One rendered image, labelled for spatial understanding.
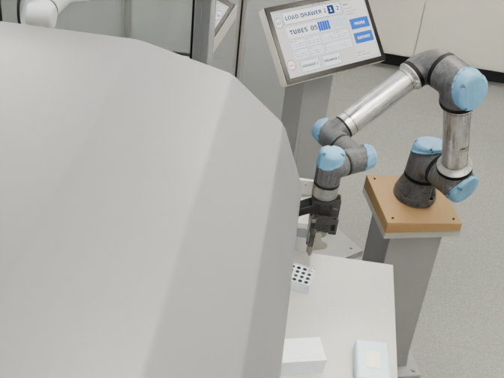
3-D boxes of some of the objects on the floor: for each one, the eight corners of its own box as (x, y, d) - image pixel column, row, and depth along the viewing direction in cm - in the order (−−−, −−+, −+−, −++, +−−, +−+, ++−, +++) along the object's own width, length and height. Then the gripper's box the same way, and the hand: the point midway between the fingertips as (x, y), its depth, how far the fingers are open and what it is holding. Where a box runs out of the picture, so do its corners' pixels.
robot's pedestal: (397, 324, 355) (436, 179, 311) (420, 377, 331) (466, 229, 287) (330, 328, 349) (360, 181, 305) (348, 382, 325) (383, 232, 282)
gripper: (342, 208, 236) (331, 265, 248) (340, 186, 245) (328, 242, 257) (312, 205, 236) (302, 262, 248) (311, 183, 245) (301, 239, 257)
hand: (307, 247), depth 252 cm, fingers open, 3 cm apart
